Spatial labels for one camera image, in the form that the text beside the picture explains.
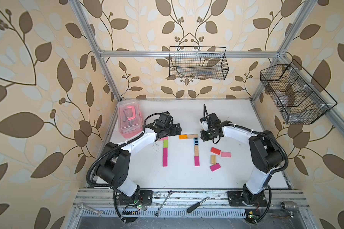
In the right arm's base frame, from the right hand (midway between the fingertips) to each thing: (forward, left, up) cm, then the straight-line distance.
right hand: (202, 137), depth 95 cm
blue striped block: (-2, +4, -2) cm, 5 cm away
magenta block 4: (-20, -5, -2) cm, 20 cm away
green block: (-3, +25, -3) cm, 25 cm away
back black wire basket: (+40, -4, +32) cm, 51 cm away
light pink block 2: (-12, -13, -2) cm, 18 cm away
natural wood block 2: (-9, +5, -2) cm, 10 cm away
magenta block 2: (-15, +25, -1) cm, 29 cm away
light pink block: (-14, +24, +24) cm, 36 cm away
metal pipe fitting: (-40, -37, 0) cm, 55 cm away
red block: (-9, -8, -3) cm, 12 cm away
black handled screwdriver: (-40, +11, -1) cm, 41 cm away
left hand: (+1, +18, +10) cm, 21 cm away
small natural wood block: (-15, -5, -1) cm, 16 cm away
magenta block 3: (-16, +5, -2) cm, 17 cm away
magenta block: (-9, +25, -2) cm, 27 cm away
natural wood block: (+2, +6, -1) cm, 6 cm away
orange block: (+1, +13, -1) cm, 13 cm away
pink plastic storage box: (+10, +48, +9) cm, 50 cm away
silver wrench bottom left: (-37, +67, -1) cm, 76 cm away
